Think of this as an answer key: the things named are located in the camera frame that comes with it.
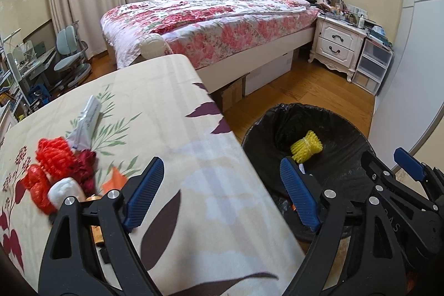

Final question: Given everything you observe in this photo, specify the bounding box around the white tufted bed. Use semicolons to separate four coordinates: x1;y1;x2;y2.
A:
101;0;326;92

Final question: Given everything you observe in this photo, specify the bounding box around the black lined trash bin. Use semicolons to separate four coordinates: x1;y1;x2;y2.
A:
242;103;373;243

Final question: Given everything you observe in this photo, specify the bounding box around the orange wrapper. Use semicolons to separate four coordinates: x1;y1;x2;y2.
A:
102;167;128;194

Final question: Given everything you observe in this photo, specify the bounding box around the pale green desk chair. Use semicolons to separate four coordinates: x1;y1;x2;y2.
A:
54;20;92;91

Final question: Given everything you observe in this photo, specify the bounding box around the leaf patterned bed cover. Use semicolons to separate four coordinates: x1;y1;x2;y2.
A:
1;55;304;295

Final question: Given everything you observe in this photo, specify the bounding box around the yellow foam fruit net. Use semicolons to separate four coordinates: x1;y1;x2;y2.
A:
291;131;323;164

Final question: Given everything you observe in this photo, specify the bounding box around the cluttered study desk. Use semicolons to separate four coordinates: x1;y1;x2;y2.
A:
1;28;56;120

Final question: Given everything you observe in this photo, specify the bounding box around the pink floral quilt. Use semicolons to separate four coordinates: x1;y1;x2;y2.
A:
101;0;319;69

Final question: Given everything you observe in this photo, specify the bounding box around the red plastic bag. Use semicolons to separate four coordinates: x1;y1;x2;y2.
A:
21;164;56;215

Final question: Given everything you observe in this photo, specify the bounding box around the white wardrobe door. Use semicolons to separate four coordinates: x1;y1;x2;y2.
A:
369;0;443;168

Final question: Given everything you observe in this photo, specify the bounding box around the white cardboard box under bed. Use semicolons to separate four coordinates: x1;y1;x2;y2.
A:
244;52;294;95

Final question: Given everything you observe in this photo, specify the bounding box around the white plastic bag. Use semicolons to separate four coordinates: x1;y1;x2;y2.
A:
47;177;86;210

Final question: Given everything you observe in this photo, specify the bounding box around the dark red wrapper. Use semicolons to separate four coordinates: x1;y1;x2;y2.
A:
74;150;96;197

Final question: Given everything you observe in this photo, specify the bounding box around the clear plastic drawer unit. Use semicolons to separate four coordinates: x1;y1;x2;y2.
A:
352;36;393;96

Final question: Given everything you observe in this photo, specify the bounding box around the brown cardboard box under bed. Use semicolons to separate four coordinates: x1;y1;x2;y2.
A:
211;77;244;113

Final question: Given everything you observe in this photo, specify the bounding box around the white two-drawer nightstand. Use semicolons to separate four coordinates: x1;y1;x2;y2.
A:
308;14;367;83

